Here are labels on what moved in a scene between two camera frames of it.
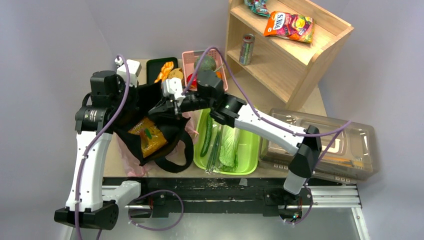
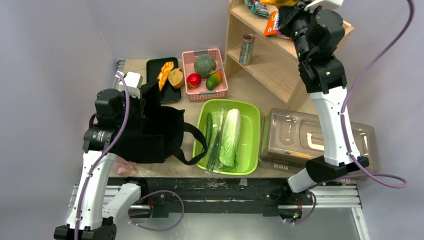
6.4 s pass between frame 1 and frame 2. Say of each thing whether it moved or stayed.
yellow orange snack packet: moved
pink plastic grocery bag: moved
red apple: stayed
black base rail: stayed
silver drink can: stayed
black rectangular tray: moved
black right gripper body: moved
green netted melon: stayed
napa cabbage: stayed
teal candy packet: stayed
